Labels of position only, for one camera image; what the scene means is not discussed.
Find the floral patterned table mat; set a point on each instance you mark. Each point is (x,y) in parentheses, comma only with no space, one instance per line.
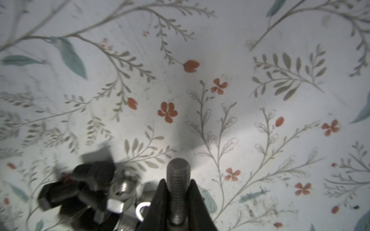
(269,101)

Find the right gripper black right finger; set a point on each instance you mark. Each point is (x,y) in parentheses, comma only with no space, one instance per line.
(199,218)

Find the pile of screws and nuts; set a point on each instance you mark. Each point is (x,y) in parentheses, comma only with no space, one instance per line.
(99,196)

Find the grey threaded bolt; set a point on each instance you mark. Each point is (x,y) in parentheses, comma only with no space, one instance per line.
(178,182)

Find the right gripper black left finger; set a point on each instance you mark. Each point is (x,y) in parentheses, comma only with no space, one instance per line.
(156,218)

